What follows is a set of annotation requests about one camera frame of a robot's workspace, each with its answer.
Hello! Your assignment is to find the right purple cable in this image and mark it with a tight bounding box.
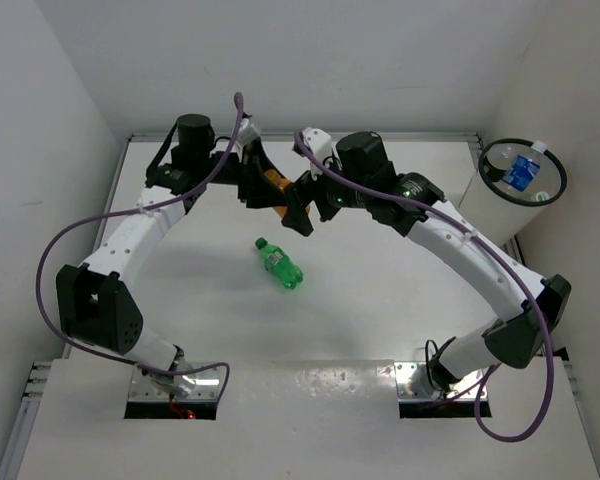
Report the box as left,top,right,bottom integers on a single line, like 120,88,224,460
292,130,554,443

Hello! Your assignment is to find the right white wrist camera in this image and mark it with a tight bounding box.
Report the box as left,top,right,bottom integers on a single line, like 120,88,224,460
294,127,332,164

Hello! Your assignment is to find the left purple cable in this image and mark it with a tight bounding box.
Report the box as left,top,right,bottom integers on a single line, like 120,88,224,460
34,91,246,396

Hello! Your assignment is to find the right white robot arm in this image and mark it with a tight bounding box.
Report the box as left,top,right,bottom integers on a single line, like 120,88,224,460
293,127,571,392

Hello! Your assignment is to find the metal base plate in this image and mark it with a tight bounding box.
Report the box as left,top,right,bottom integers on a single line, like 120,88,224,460
129,366,225,403
394,361,488,404

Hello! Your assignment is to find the purple cable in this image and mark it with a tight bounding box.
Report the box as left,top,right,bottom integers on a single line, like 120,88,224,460
34,91,246,396
292,130,554,443

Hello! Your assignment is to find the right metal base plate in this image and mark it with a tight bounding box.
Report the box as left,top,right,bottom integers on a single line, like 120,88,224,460
394,361,488,404

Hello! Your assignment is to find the white bin black rim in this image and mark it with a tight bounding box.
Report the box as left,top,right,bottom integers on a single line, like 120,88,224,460
458,138,567,246

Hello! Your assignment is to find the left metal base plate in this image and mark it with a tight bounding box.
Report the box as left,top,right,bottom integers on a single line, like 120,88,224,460
129,366,225,403

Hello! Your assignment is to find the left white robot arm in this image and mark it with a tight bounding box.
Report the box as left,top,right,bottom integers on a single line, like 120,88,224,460
56,113,287,384

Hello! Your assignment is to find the blue-label plastic bottle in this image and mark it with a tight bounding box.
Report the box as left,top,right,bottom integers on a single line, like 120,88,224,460
501,141,547,196

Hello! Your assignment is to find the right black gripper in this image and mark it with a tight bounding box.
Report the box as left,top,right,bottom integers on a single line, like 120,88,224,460
282,148,370,235

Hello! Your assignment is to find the green plastic bottle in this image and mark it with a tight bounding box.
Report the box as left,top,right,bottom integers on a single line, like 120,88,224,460
255,237,304,290

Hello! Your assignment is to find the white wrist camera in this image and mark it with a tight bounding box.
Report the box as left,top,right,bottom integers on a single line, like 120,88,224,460
294,127,332,164
235,117,261,150

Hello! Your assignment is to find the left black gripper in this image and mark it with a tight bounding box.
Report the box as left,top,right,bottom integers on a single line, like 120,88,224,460
197,137,287,209

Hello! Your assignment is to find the orange juice bottle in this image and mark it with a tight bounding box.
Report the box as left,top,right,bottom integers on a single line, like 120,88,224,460
264,169,311,220

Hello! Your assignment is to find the large green-label clear bottle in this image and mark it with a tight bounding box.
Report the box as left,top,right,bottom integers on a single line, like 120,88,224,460
530,191,552,203

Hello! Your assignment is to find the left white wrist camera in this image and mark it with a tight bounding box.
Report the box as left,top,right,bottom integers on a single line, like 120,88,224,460
235,117,261,150

